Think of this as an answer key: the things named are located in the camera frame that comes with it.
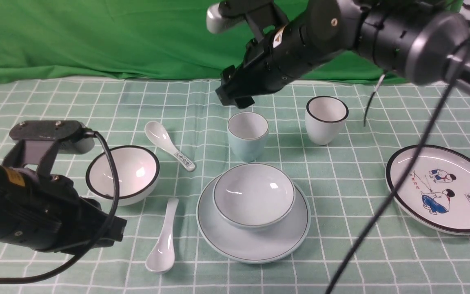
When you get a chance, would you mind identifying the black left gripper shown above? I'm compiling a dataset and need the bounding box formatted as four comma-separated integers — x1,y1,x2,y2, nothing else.
4,169,126,255

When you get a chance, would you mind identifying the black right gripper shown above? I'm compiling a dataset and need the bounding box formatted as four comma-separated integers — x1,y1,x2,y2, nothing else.
215,16,341,109

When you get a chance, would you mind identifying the pale blue ceramic cup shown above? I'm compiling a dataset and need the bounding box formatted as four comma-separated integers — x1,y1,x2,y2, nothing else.
227,112,269,163

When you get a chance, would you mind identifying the plain white ceramic spoon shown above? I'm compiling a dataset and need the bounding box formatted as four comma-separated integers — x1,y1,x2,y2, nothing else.
145,198,179,274

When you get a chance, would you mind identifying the pale blue ceramic bowl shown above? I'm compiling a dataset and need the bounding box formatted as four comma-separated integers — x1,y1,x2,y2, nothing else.
213,163,295,229

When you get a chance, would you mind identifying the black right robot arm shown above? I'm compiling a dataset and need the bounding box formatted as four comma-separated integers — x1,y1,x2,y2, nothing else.
206,0,470,109

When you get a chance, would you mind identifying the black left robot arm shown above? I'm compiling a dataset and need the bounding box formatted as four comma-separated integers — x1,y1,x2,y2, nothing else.
0,159,108,255

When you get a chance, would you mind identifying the white cup with black rim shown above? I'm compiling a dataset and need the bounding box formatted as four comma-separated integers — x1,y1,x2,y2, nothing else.
304,96,349,146

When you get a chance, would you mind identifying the white bowl with black rim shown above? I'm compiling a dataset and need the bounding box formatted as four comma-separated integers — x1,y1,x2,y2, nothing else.
86,145,161,206

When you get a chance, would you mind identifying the green checkered tablecloth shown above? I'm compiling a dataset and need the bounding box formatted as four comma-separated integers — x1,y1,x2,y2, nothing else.
0,78,470,294

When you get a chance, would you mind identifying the green backdrop cloth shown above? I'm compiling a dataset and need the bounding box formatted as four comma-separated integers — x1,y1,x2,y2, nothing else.
0,0,464,87

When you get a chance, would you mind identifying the pale blue large plate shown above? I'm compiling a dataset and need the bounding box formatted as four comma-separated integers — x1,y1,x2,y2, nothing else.
196,177,311,264

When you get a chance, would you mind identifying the white plate with cartoon print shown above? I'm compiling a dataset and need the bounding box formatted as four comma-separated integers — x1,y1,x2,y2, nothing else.
394,145,470,236

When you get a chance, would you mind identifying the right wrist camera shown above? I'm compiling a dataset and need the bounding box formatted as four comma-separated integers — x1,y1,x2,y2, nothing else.
206,0,289,42

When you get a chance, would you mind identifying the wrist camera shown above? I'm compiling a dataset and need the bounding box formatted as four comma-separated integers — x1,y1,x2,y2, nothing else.
206,0,289,42
2,120,95,177

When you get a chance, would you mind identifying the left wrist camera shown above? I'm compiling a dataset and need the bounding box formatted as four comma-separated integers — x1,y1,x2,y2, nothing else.
2,120,95,177

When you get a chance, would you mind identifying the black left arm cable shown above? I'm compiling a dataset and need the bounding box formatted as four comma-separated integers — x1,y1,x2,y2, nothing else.
0,130,120,285

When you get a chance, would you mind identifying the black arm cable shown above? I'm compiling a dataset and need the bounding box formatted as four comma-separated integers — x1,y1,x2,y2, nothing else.
325,8,470,294
0,130,120,285

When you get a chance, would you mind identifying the white spoon with printed handle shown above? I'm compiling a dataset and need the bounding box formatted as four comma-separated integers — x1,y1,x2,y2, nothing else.
145,121,196,172

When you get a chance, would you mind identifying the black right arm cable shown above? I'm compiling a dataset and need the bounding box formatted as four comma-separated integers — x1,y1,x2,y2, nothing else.
325,8,470,294

